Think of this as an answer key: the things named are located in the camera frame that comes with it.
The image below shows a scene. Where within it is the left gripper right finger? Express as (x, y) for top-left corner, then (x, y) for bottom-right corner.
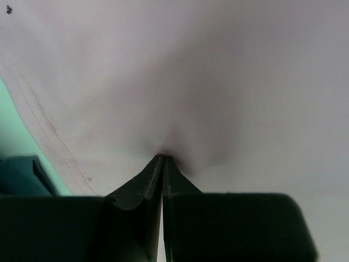
(163, 157), (318, 261)

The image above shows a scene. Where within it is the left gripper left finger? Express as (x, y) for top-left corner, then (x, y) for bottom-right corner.
(89, 154), (164, 262)

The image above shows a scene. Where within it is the pink t shirt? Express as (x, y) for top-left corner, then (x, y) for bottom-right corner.
(0, 0), (349, 197)

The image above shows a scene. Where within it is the folded teal t shirt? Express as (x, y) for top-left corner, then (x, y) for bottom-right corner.
(1, 156), (59, 197)

